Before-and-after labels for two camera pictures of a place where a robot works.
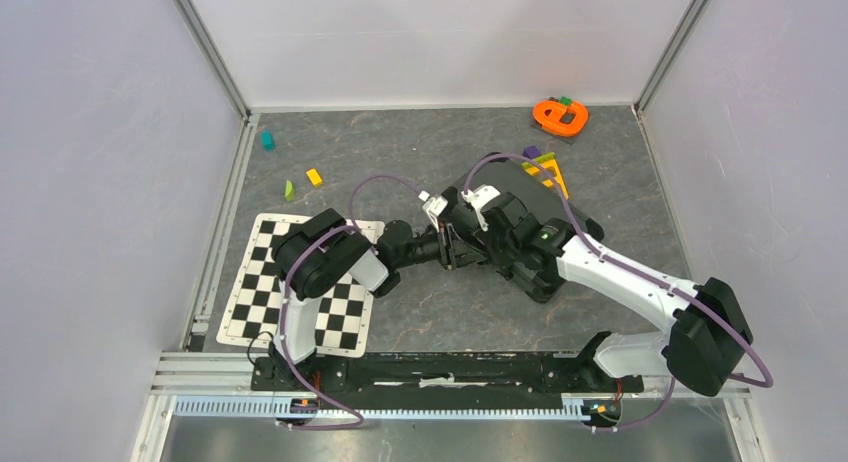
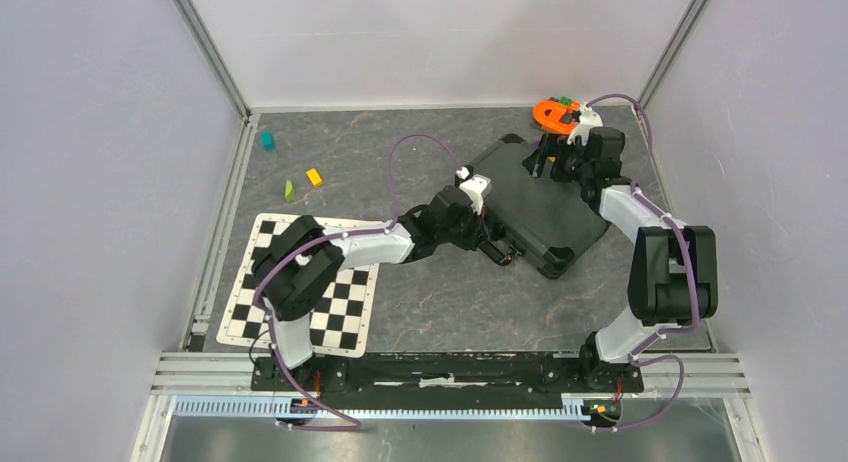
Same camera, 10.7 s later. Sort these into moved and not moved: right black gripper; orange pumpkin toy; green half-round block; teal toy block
Moved: right black gripper
Not moved: teal toy block; orange pumpkin toy; green half-round block
